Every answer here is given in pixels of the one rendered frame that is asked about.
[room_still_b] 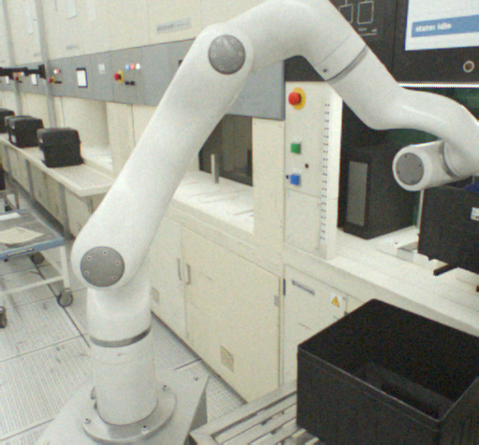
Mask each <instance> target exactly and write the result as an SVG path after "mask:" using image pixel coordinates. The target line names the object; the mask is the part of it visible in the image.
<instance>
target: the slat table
mask: <svg viewBox="0 0 479 445"><path fill-rule="evenodd" d="M296 404H297V379H295V380H292V381H289V382H287V383H286V384H284V385H282V386H280V387H278V389H275V390H273V391H271V392H269V393H267V394H265V395H261V396H259V397H258V398H256V399H254V400H252V401H250V403H248V404H245V405H243V406H241V407H239V408H237V409H235V410H232V411H230V412H228V413H227V414H225V415H223V416H221V418H219V419H216V420H214V421H212V422H210V423H207V424H205V425H202V426H200V427H198V428H197V429H195V430H193V431H191V433H188V437H190V445H219V444H220V445H221V444H223V443H225V442H227V441H229V440H230V439H232V438H235V437H237V436H239V435H241V434H243V433H244V431H246V430H249V429H251V428H253V427H255V426H256V425H258V424H260V423H261V424H263V426H260V427H258V428H256V429H255V430H254V431H252V433H250V434H248V435H245V436H244V437H242V438H239V439H237V440H235V441H234V442H231V443H229V444H227V445H249V444H251V443H252V442H254V441H256V440H258V439H259V438H262V437H264V436H266V435H267V434H269V433H271V434H272V436H270V437H269V438H266V439H264V440H263V441H260V442H258V443H256V444H255V445H275V444H278V443H280V442H281V443H282V444H283V445H303V444H304V443H307V442H309V441H310V440H312V439H314V438H315V436H313V435H312V434H310V433H309V431H304V433H302V434H301V435H299V436H297V437H296V438H294V437H293V435H294V434H296V433H297V432H298V431H299V430H301V429H302V427H301V426H299V425H298V424H297V423H292V424H290V425H288V426H286V427H285V428H283V427H282V425H284V424H286V423H289V422H290V421H293V420H295V419H296V409H292V410H289V411H287V412H286V413H285V414H283V415H281V416H279V418H276V419H275V420H274V419H273V418H272V416H274V415H276V414H279V413H280V412H282V411H284V410H286V409H289V408H290V407H293V406H295V405H296ZM217 443H219V444H217ZM311 445H327V444H325V442H323V441H322V440H319V439H318V440H316V441H315V442H314V443H313V444H311Z"/></svg>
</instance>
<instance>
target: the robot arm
mask: <svg viewBox="0 0 479 445"><path fill-rule="evenodd" d="M298 55H299V56H302V57H304V58H305V59H307V60H308V61H309V62H310V64H311V65H312V66H313V67H314V69H315V70H316V71H317V73H318V74H319V75H321V76H322V77H323V78H324V79H325V81H326V82H327V84H328V85H329V86H330V87H331V88H332V89H333V90H334V92H336V93H337V94H338V95H339V96H340V97H341V99H342V100H343V101H344V102H345V104H346V105H347V106H348V107H350V108H351V109H352V110H353V111H354V112H355V114H356V116H357V117H358V118H359V119H360V120H361V121H362V122H364V123H365V124H366V125H368V126H369V128H371V129H375V130H386V129H415V130H420V131H425V132H428V133H431V134H433V135H435V136H439V137H440V138H442V141H438V142H433V143H428V144H421V145H415V146H410V147H405V148H403V149H402V150H400V151H399V152H398V153H397V156H396V158H395V161H394V165H392V169H394V175H395V178H396V180H397V182H398V183H399V185H400V186H401V187H402V188H404V189H405V190H409V191H420V190H425V189H428V188H432V187H436V186H441V185H444V184H445V183H448V182H452V181H457V180H461V179H466V178H467V177H469V176H471V175H473V174H476V173H479V122H478V121H477V120H476V119H475V118H474V117H473V116H472V115H471V113H470V112H468V111H467V109H466V108H464V107H463V106H462V105H460V104H459V103H457V102H455V101H452V100H450V99H448V98H446V97H443V95H439V94H435V93H426V92H418V91H411V90H406V89H403V88H402V87H400V86H399V85H398V84H397V82H396V80H395V79H393V78H392V77H391V75H390V74H389V73H388V72H387V70H386V69H385V67H384V66H383V64H382V63H381V62H379V61H378V59H377V58H376V57H375V56H374V54H373V52H372V51H371V50H370V48H369V47H368V46H367V44H366V43H364V42H363V41H362V40H361V37H360V36H359V35H358V34H357V33H356V31H355V30H354V29H353V28H352V26H351V25H349V24H348V22H347V20H346V19H344V17H343V16H342V15H341V14H340V12H339V11H338V10H337V8H336V7H334V6H333V5H332V4H331V3H330V2H329V1H328V0H268V1H266V2H264V3H261V4H259V5H257V6H255V7H252V8H251V10H249V11H246V12H244V13H242V14H240V15H239V16H238V17H236V18H234V19H231V20H229V21H228V22H219V23H214V24H213V25H211V26H209V27H207V28H206V29H204V30H202V31H201V32H200V33H199V35H198V36H197V37H196V41H195V42H194V44H193V46H192V47H191V49H190V50H189V51H188V52H187V53H186V56H185V58H184V60H183V61H182V63H181V66H180V69H179V70H178V72H177V74H176V76H175V78H173V79H172V81H171V82H170V85H169V87H168V89H167V91H166V93H165V95H164V97H163V99H162V101H161V103H159V105H158V107H157V108H156V110H155V112H154V114H153V116H152V118H151V120H150V122H149V123H148V125H147V128H146V130H144V132H143V133H142V135H141V137H140V139H139V140H138V144H137V145H136V147H135V148H134V150H133V152H132V154H130V157H129V158H128V160H127V162H126V164H125V165H124V167H123V169H122V172H121V174H120V175H119V177H118V178H117V179H116V180H115V181H114V182H113V184H112V187H111V188H110V190H109V192H108V193H107V195H106V197H105V198H104V201H103V202H102V204H100V205H99V207H98V208H97V210H96V211H95V212H94V213H93V215H92V216H91V218H90V219H89V220H88V222H86V223H85V224H84V226H83V227H82V230H81V231H80V233H79V235H78V236H77V238H76V240H75V243H74V246H73V250H71V254H70V262H71V266H73V269H74V273H75V275H76V276H77V278H78V279H79V280H80V281H81V282H82V283H83V284H84V285H86V287H88V295H86V317H87V322H88V331H89V339H90V347H91V355H92V363H93V371H94V385H93V386H92V389H91V393H90V396H89V397H88V398H87V399H85V401H84V404H83V405H82V408H81V411H80V423H81V427H82V429H83V431H84V433H85V434H87V435H88V436H89V437H90V438H92V439H94V440H97V441H99V442H104V443H109V444H122V443H129V442H134V441H138V440H141V439H144V438H147V437H149V436H151V435H152V434H154V433H156V431H157V430H158V429H161V428H162V427H163V426H164V425H165V424H166V423H167V422H168V420H169V419H170V416H171V414H172V412H173V410H174V409H175V395H173V393H172V391H171V389H170V387H169V386H168V385H167V384H166V383H165V382H163V381H162V380H159V379H156V378H155V367H154V355H153V343H152V318H151V303H150V247H151V245H152V240H153V238H154V236H155V233H156V231H157V229H158V226H159V224H161V221H162V220H163V218H164V216H165V213H166V210H167V207H168V205H169V203H170V201H171V198H172V196H173V194H175V193H176V191H177V189H178V188H179V186H180V183H181V180H182V179H183V177H184V175H185V174H186V172H187V169H188V168H190V166H191V164H192V163H193V161H194V160H195V158H196V155H197V153H198V152H199V150H200V148H201V147H202V145H204V144H205V142H206V140H207V138H208V137H209V135H210V133H211V132H212V130H213V129H214V128H215V125H216V124H217V123H219V121H220V120H221V119H222V118H223V117H224V115H225V114H226V111H227V110H228V109H229V107H230V106H231V104H233V103H234V101H235V100H236V97H237V96H238V94H239V93H240V91H241V89H242V87H243V86H244V84H245V81H246V79H248V78H249V76H250V74H252V73H253V72H255V71H258V70H260V69H263V67H266V66H268V65H272V64H275V63H278V62H280V61H282V60H285V59H287V58H290V57H294V56H298Z"/></svg>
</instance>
